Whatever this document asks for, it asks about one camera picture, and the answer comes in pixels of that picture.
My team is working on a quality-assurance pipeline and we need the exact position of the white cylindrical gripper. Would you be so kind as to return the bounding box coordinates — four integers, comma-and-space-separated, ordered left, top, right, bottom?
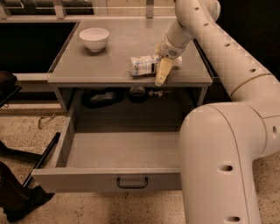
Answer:
155, 32, 187, 87

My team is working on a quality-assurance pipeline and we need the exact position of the clear plastic bottle white label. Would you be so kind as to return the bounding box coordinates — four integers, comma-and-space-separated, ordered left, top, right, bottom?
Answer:
129, 54, 163, 76

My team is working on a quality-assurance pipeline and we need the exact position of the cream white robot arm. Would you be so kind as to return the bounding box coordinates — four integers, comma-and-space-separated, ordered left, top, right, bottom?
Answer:
155, 0, 280, 224

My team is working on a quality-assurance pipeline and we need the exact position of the grey metal drawer cabinet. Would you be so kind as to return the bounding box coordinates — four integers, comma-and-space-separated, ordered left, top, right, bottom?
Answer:
46, 17, 214, 117

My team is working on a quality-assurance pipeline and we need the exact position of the open grey top drawer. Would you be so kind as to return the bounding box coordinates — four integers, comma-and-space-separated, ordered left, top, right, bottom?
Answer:
31, 88, 187, 194

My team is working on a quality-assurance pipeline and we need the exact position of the small metal clutter piece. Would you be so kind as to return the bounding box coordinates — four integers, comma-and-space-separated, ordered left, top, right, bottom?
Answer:
148, 89, 172, 97

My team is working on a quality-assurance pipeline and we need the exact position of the dark tape roll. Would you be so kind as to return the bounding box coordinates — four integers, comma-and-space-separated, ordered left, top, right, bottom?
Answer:
129, 87, 147, 103

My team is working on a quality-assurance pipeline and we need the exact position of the white ceramic bowl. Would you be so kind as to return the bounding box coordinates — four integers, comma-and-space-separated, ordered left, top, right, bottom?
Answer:
79, 28, 109, 52

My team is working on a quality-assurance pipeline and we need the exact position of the black object inside cabinet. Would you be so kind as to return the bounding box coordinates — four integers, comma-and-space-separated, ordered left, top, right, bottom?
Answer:
81, 88, 124, 109

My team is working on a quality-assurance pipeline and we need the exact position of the black bar on floor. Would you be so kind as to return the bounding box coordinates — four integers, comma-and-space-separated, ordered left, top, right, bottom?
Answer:
23, 132, 60, 187

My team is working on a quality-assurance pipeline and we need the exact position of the black chair at left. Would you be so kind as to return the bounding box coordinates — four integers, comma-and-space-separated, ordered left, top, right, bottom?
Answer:
0, 71, 22, 108

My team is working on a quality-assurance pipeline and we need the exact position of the black drawer handle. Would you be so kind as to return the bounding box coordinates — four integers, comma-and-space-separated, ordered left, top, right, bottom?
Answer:
116, 178, 149, 189

